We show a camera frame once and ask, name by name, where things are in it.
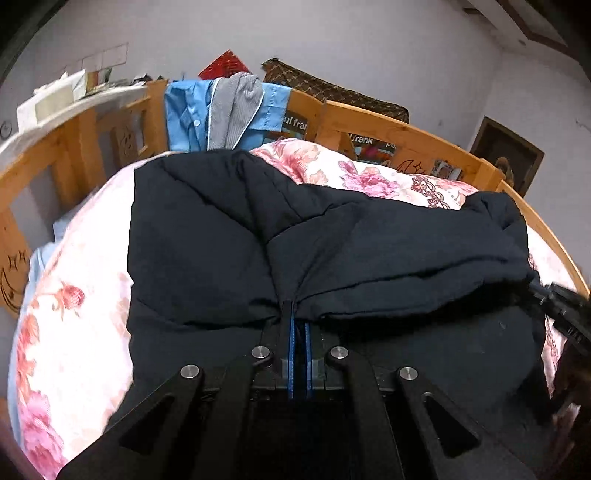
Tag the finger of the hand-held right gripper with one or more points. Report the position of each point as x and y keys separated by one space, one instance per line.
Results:
x=561 y=304

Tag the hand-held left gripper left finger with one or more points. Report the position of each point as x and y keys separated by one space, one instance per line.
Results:
x=291 y=350

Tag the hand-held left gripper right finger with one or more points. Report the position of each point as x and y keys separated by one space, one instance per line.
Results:
x=308 y=360

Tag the black padded jacket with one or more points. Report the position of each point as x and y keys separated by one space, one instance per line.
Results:
x=207 y=230

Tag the dark framed picture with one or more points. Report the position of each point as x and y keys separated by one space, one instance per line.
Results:
x=503 y=147

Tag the pink floral blanket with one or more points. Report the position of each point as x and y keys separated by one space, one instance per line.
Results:
x=69 y=332

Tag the grey knitted garment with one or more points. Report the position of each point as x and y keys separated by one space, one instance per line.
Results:
x=235 y=106

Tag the blue shirt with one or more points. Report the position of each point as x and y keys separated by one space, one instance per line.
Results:
x=184 y=115

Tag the brown patterned cloth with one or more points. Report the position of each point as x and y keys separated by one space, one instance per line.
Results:
x=323 y=90

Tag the pile of small shelf things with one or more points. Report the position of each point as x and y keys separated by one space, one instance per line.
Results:
x=117 y=83

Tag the white ledge board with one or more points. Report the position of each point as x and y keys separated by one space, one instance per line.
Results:
x=69 y=117

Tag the white cardboard box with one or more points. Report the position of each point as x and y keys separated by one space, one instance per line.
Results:
x=51 y=99

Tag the small round clock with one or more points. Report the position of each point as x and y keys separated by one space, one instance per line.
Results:
x=4 y=129

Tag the wooden bed frame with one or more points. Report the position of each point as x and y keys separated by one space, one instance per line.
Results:
x=369 y=124

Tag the red paper wall decoration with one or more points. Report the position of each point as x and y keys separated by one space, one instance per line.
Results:
x=224 y=67

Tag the white wall certificate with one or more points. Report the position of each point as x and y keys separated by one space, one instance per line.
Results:
x=93 y=62
x=115 y=55

